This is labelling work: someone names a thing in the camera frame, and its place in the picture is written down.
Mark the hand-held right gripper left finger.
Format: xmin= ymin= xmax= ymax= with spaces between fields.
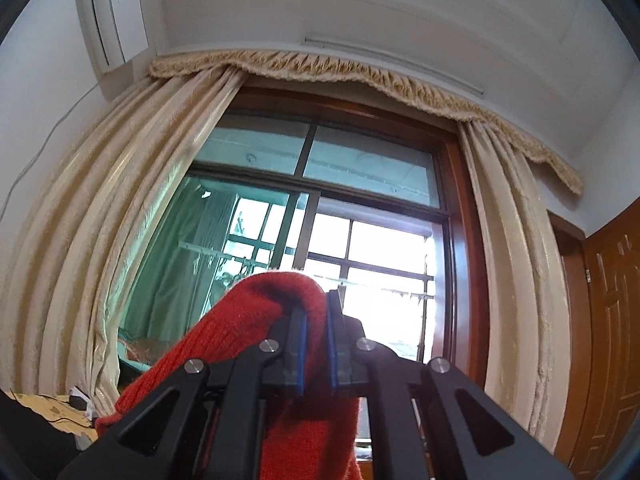
xmin=57 ymin=307 xmax=308 ymax=480

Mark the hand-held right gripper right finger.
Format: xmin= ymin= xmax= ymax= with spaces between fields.
xmin=325 ymin=290 xmax=576 ymax=480

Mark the red sweater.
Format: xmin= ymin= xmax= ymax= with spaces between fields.
xmin=95 ymin=270 xmax=368 ymax=480

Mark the green curtain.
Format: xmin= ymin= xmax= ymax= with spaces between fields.
xmin=122 ymin=175 xmax=241 ymax=356

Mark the brown framed window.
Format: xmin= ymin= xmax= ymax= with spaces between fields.
xmin=117 ymin=87 xmax=493 ymax=480

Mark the cream curtain by door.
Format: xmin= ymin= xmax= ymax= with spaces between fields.
xmin=456 ymin=120 xmax=566 ymax=453

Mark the yellow paw print blanket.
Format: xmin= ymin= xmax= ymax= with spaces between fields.
xmin=10 ymin=392 xmax=96 ymax=441

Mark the black folded cloth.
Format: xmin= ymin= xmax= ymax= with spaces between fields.
xmin=5 ymin=400 xmax=98 ymax=480

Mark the brown wooden door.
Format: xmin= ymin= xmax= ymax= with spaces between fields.
xmin=547 ymin=207 xmax=640 ymax=480

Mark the cream fringed curtain valance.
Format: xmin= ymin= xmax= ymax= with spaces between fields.
xmin=149 ymin=49 xmax=585 ymax=196

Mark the white air conditioner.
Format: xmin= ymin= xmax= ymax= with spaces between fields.
xmin=72 ymin=0 xmax=151 ymax=73

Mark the white wall cable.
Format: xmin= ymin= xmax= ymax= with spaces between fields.
xmin=0 ymin=80 xmax=103 ymax=216

